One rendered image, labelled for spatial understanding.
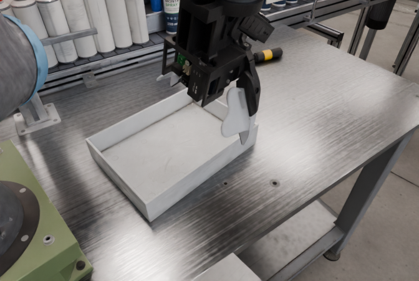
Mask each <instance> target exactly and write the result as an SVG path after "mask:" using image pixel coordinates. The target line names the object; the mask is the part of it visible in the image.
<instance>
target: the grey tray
mask: <svg viewBox="0 0 419 281"><path fill-rule="evenodd" d="M187 91H188V88H186V89H184V90H182V91H180V92H178V93H176V94H174V95H172V96H170V97H168V98H166V99H164V100H162V101H160V102H158V103H156V104H154V105H152V106H150V107H148V108H146V109H144V110H142V111H140V112H138V113H136V114H134V115H132V116H130V117H128V118H126V119H124V120H122V121H120V122H118V123H116V124H114V125H112V126H110V127H108V128H106V129H104V130H102V131H100V132H98V133H96V134H94V135H92V136H90V137H88V138H86V139H85V140H86V143H87V146H88V148H89V151H90V154H91V156H92V158H93V159H94V160H95V161H96V162H97V164H98V165H99V166H100V167H101V168H102V169H103V170H104V171H105V172H106V173H107V175H108V176H109V177H110V178H111V179H112V181H113V182H114V183H115V184H116V185H117V186H118V187H119V188H120V189H121V190H122V191H123V193H124V194H125V195H126V196H127V197H128V198H129V200H131V202H132V203H133V204H134V205H135V206H136V207H137V208H138V210H139V211H140V212H141V213H142V214H143V215H144V216H145V217H146V218H147V219H148V220H149V222H152V220H154V219H155V218H157V217H158V216H159V215H160V214H162V213H163V212H165V211H166V210H167V209H169V208H170V207H172V205H174V204H175V203H176V202H178V201H179V200H180V199H182V198H183V197H185V196H186V195H187V194H188V193H190V192H191V191H192V190H194V189H195V188H197V187H198V186H199V185H200V184H201V183H203V182H204V181H206V180H207V179H208V178H210V177H211V176H212V175H214V174H215V173H216V172H218V171H219V170H220V169H221V168H223V167H224V166H226V165H227V164H228V163H229V162H231V161H232V160H234V159H235V158H236V157H237V156H239V155H240V154H241V153H243V152H244V151H246V150H247V149H248V148H249V147H251V146H252V145H253V144H255V143H256V139H257V134H258V126H259V124H257V123H256V122H255V123H254V127H253V130H252V133H251V136H250V137H249V140H248V141H247V143H246V144H245V145H242V144H241V140H240V137H239V133H238V134H235V135H233V136H230V137H228V138H225V137H224V136H223V135H222V133H221V124H222V122H223V121H224V119H225V117H226V115H227V113H228V106H227V105H225V104H224V103H222V102H220V101H219V100H217V99H216V100H214V101H213V102H211V103H209V104H207V105H206V106H205V107H203V108H202V107H201V103H202V100H200V101H199V102H196V101H195V100H193V99H192V98H191V97H190V96H189V95H188V94H187Z"/></svg>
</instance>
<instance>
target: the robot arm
mask: <svg viewBox="0 0 419 281"><path fill-rule="evenodd" d="M263 2H264V0H180V6H179V12H178V23H177V30H176V34H173V35H171V36H168V37H166V38H164V46H163V62H162V72H161V75H160V76H159V77H158V78H157V81H159V80H163V79H166V78H168V77H171V80H170V85H171V87H173V86H175V85H176V84H178V83H180V82H181V83H182V84H183V85H185V86H186V88H188V91H187V94H188V95H189V96H190V97H191V98H192V99H193V100H195V101H196V102H199V101H200V100H202V103H201V107H202V108H203V107H205V106H206V105H207V104H209V103H211V102H213V101H214V100H216V99H217V98H219V97H220V96H222V95H223V92H224V88H225V87H227V86H228V85H229V84H230V82H232V81H234V80H236V79H238V78H239V79H238V80H237V81H236V87H231V88H230V89H229V90H228V92H227V95H226V101H227V105H228V113H227V115H226V117H225V119H224V121H223V122H222V124H221V133H222V135H223V136H224V137H225V138H228V137H230V136H233V135H235V134H238V133H239V137H240V140H241V144H242V145H245V144H246V143H247V141H248V140H249V137H250V136H251V133H252V130H253V127H254V123H255V119H256V113H257V111H258V107H259V99H260V94H261V85H260V81H259V76H258V73H257V71H256V68H255V64H254V56H253V53H252V52H251V47H252V45H251V44H250V43H248V42H246V38H250V39H252V40H254V41H257V40H259V41H261V42H262V43H265V42H266V41H267V39H268V38H269V36H270V35H271V33H272V32H273V30H274V29H275V28H274V27H273V26H272V25H270V23H269V22H270V20H269V19H268V18H266V17H265V15H264V14H263V13H261V12H260V10H261V8H262V4H263ZM238 29H239V30H238ZM171 47H172V48H174V49H175V60H174V62H172V63H170V64H168V65H167V64H166V59H167V51H168V49H169V48H171ZM179 53H180V54H179ZM47 74H48V60H47V55H46V52H45V49H44V47H43V45H42V43H41V41H40V40H39V38H38V37H37V36H36V34H35V33H34V31H33V30H32V29H31V28H30V27H29V26H27V25H25V24H24V25H22V24H21V21H20V20H19V19H17V18H15V17H13V16H10V15H7V14H2V13H1V11H0V122H1V121H2V120H4V119H5V118H6V117H7V116H8V115H10V114H11V113H12V112H13V111H14V110H16V109H17V108H19V107H21V106H23V105H24V104H26V103H27V102H28V101H29V100H30V99H31V98H32V97H33V96H34V94H35V93H36V92H37V91H38V90H39V89H40V88H41V87H42V86H43V84H44V83H45V81H46V77H47ZM23 219H24V210H23V206H22V204H21V203H20V201H19V200H18V198H17V196H16V195H15V194H14V192H13V191H12V190H11V189H9V188H8V187H7V186H5V185H3V184H2V183H0V257H1V256H2V255H3V254H4V253H5V251H7V250H8V248H9V247H10V246H11V244H12V243H13V242H14V240H15V238H16V237H17V235H18V233H19V231H20V229H21V226H22V222H23Z"/></svg>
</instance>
